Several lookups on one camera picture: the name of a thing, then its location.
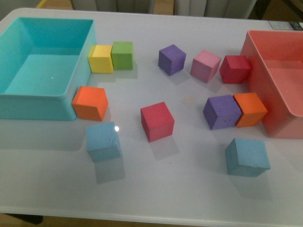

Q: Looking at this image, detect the teal plastic bin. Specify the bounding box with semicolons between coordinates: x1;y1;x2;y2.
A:
0;17;96;121

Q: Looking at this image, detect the red foam block centre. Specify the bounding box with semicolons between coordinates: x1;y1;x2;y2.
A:
140;102;175;142

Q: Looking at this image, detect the green foam block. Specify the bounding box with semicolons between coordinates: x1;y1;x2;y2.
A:
111;42;134;70

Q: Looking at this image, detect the pink foam block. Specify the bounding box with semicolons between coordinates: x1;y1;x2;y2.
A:
190;50;221;83

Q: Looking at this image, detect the coral pink plastic bin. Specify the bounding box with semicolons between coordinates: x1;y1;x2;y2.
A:
241;30;303;139

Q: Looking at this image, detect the orange foam block right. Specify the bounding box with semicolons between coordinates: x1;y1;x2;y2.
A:
233;92;267;128

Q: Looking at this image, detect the light blue foam block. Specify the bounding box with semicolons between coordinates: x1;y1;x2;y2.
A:
225;138;271;177
86;122;122;162

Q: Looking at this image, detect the orange foam block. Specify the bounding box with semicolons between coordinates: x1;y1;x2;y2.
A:
233;92;267;128
71;86;108;121

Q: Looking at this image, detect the purple foam block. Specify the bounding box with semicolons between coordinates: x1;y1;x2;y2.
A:
203;95;241;130
158;44;187;76

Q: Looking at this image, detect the orange foam block left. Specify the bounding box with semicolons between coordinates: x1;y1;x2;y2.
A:
71;86;108;121

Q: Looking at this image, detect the dark red foam block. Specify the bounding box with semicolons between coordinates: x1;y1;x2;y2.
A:
219;55;251;84

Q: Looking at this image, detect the purple foam block front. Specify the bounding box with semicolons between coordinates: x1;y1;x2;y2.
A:
203;95;241;130

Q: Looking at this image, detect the purple foam block rear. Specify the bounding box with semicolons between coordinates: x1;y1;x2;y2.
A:
158;44;187;76

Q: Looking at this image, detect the yellow foam block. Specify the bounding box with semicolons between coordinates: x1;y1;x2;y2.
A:
88;45;114;73

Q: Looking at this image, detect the table label sticker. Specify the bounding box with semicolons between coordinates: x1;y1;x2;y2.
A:
269;21;303;31

